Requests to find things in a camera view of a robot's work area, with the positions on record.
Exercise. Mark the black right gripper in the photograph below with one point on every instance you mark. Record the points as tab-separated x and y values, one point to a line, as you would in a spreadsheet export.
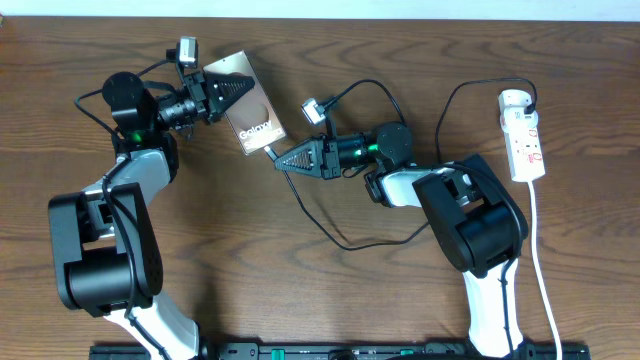
324	160

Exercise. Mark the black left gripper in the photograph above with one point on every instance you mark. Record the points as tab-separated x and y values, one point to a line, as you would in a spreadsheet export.
201	95

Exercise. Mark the Galaxy smartphone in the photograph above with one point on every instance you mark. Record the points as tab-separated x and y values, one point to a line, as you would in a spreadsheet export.
252	118

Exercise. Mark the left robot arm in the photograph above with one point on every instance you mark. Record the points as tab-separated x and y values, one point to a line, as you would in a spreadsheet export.
106	257

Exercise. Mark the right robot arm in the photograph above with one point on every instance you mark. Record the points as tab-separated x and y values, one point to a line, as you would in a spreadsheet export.
476	223

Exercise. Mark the white power strip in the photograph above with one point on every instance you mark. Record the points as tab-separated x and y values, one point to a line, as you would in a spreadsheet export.
524	155

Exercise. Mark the white USB wall charger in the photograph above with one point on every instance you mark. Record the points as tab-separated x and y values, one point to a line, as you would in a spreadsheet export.
515	114

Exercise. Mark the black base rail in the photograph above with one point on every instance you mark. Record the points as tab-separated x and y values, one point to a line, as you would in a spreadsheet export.
430	350

